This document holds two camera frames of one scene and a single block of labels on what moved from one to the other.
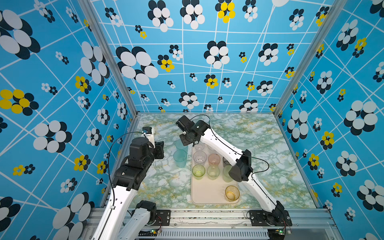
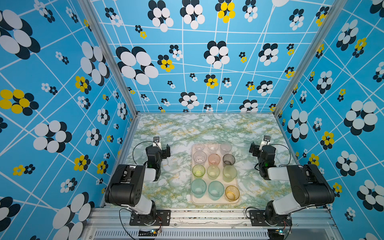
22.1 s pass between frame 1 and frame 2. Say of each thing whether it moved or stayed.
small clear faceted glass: stayed
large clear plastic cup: stayed
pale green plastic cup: stayed
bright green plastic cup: stayed
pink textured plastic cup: stayed
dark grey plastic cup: stayed
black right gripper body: moved
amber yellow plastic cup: stayed
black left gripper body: moved
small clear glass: stayed
